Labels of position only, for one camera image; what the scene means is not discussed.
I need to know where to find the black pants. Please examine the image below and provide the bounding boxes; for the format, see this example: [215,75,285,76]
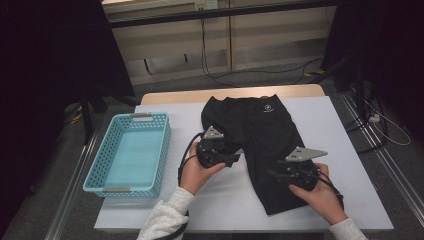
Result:
[200,94,321,216]

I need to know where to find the yellow strip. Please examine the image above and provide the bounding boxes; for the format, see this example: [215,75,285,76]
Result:
[69,105,83,125]

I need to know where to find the person's right hand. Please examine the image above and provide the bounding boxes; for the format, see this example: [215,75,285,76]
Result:
[288,162,349,226]

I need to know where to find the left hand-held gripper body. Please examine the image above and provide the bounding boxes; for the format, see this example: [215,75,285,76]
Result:
[196,125,234,169]

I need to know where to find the blue perforated plastic basket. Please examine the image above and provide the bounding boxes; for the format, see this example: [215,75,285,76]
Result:
[82,112,172,199]

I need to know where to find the beige wooden cabinet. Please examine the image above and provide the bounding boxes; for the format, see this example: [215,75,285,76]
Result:
[101,0,338,86]

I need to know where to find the person's left hand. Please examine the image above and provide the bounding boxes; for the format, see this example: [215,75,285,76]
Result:
[179,142,228,196]

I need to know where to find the black power cable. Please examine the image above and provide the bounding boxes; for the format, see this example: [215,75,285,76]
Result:
[199,18,325,88]

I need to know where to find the white wall socket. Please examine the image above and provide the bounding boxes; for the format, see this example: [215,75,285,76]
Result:
[194,0,218,10]

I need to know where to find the black metal stand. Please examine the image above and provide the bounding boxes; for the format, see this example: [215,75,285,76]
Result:
[308,53,389,149]

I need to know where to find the wooden table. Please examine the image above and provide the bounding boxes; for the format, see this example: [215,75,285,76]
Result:
[139,83,326,106]

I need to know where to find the metal floor rail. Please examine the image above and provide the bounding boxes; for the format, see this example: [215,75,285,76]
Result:
[338,91,424,229]
[43,131,99,240]

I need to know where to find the black curtain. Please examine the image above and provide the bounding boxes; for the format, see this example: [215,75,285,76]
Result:
[0,0,136,228]
[321,0,424,134]

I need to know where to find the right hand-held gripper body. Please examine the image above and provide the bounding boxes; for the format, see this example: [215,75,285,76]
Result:
[278,146,329,192]

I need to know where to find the right hand-held gripper black cable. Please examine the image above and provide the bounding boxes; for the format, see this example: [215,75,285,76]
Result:
[316,169,345,211]

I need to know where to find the white cable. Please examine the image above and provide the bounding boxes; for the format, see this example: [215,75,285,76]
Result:
[363,99,412,147]

